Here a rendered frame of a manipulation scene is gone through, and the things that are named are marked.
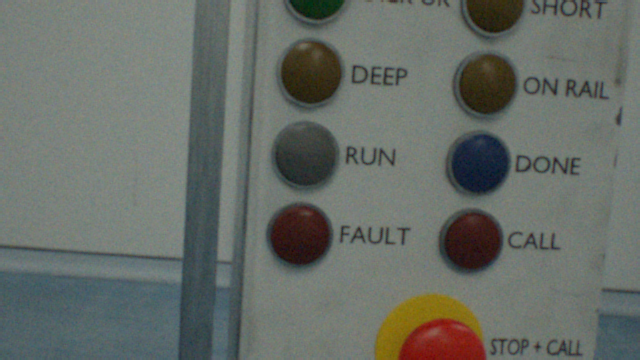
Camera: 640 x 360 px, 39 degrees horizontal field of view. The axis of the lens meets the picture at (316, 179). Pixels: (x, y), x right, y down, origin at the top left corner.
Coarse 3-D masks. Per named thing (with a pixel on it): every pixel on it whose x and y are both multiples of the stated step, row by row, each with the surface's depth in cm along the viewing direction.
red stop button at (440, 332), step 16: (432, 320) 40; (448, 320) 40; (416, 336) 39; (432, 336) 39; (448, 336) 39; (464, 336) 39; (400, 352) 40; (416, 352) 39; (432, 352) 39; (448, 352) 39; (464, 352) 39; (480, 352) 40
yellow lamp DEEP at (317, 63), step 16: (304, 48) 38; (320, 48) 38; (288, 64) 38; (304, 64) 38; (320, 64) 38; (336, 64) 39; (288, 80) 38; (304, 80) 38; (320, 80) 39; (336, 80) 39; (304, 96) 39; (320, 96) 39
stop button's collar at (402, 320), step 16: (400, 304) 41; (416, 304) 41; (432, 304) 41; (448, 304) 42; (384, 320) 41; (400, 320) 41; (416, 320) 41; (464, 320) 42; (384, 336) 41; (400, 336) 41; (480, 336) 42; (384, 352) 41; (496, 352) 43; (576, 352) 43
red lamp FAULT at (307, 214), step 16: (304, 208) 40; (288, 224) 39; (304, 224) 39; (320, 224) 40; (272, 240) 40; (288, 240) 39; (304, 240) 40; (320, 240) 40; (288, 256) 40; (304, 256) 40; (320, 256) 40
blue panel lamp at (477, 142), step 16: (464, 144) 40; (480, 144) 40; (496, 144) 40; (464, 160) 40; (480, 160) 40; (496, 160) 40; (464, 176) 40; (480, 176) 40; (496, 176) 41; (480, 192) 41
